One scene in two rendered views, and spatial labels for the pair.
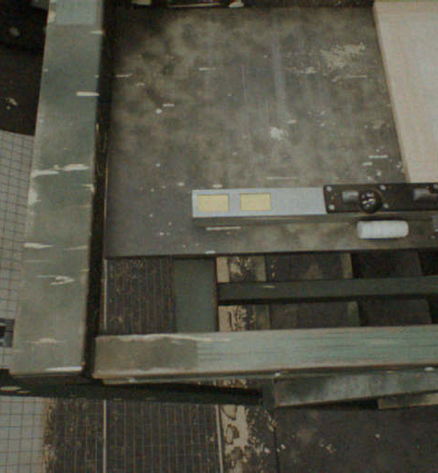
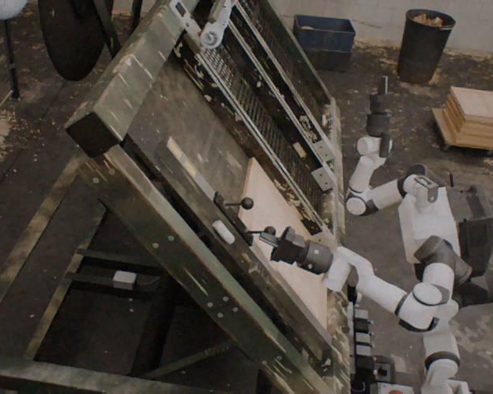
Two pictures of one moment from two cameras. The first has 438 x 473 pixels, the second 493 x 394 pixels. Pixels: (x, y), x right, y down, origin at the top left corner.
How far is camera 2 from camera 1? 112 cm
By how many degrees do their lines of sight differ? 46
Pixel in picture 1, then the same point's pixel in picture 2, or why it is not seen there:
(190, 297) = not seen: hidden behind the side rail
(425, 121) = (252, 214)
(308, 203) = (207, 191)
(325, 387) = (27, 368)
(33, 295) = (115, 94)
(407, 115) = not seen: hidden behind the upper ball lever
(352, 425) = not seen: outside the picture
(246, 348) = (168, 211)
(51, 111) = (147, 44)
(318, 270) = not seen: outside the picture
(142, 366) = (127, 171)
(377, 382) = (80, 377)
